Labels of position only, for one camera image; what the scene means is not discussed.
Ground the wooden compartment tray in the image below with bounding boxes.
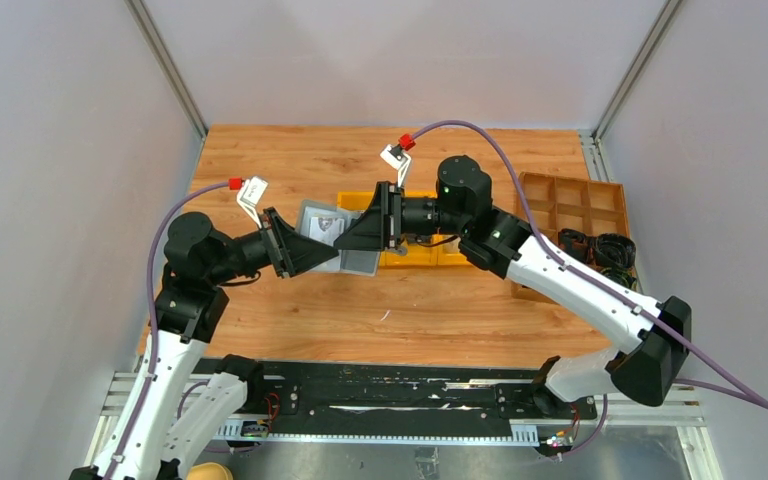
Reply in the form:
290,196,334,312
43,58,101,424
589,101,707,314
519,172,631,274

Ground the purple cable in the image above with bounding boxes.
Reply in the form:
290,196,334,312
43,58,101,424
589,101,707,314
102,177,246,480
398,120,768,458

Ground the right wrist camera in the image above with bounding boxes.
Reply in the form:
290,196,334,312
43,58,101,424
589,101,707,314
380,144,412,188

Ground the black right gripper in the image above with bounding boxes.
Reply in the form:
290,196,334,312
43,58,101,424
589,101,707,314
333,182,468,252

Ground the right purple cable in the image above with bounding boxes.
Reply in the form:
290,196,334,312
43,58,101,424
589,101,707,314
398,120,768,458

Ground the yellow plastic bin row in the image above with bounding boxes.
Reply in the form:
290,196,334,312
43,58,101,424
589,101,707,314
336,191,469,268

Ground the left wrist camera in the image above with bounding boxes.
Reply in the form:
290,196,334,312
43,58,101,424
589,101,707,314
236,176,269,229

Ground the green patterned rolled tie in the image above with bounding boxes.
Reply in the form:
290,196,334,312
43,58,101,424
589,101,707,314
600,267,638,290

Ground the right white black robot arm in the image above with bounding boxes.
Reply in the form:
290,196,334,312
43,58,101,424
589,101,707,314
334,156,691,418

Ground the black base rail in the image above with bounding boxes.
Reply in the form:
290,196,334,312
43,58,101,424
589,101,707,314
236,361,599,439

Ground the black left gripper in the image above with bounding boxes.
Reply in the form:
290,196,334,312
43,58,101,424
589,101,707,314
208,208,340,286

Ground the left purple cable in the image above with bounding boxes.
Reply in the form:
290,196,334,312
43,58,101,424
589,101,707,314
102,177,246,480

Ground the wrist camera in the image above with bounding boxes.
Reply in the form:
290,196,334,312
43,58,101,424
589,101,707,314
236,176,269,229
380,144,412,188

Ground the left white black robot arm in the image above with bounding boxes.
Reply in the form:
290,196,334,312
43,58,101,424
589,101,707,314
70,208,339,479

